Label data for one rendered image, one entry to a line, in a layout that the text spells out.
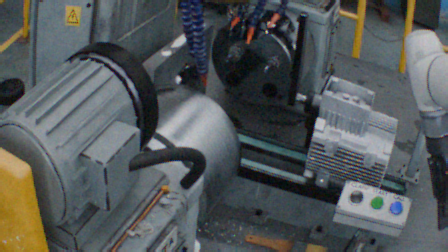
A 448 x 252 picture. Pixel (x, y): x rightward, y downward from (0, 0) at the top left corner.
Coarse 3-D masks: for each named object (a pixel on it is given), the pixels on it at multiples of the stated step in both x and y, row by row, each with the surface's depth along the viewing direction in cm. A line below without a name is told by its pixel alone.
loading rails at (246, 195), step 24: (240, 144) 141; (264, 144) 141; (288, 144) 140; (240, 168) 131; (264, 168) 132; (288, 168) 139; (240, 192) 135; (264, 192) 132; (288, 192) 129; (312, 192) 127; (336, 192) 125; (264, 216) 133; (288, 216) 133; (312, 216) 130; (384, 240) 125
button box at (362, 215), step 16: (368, 192) 101; (384, 192) 101; (336, 208) 100; (352, 208) 100; (368, 208) 99; (384, 208) 99; (352, 224) 102; (368, 224) 100; (384, 224) 98; (400, 224) 96
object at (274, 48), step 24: (240, 24) 146; (264, 24) 144; (288, 24) 148; (216, 48) 153; (240, 48) 148; (264, 48) 147; (288, 48) 144; (312, 48) 156; (216, 72) 156; (240, 72) 153; (264, 72) 141; (288, 72) 147; (240, 96) 156; (264, 96) 154
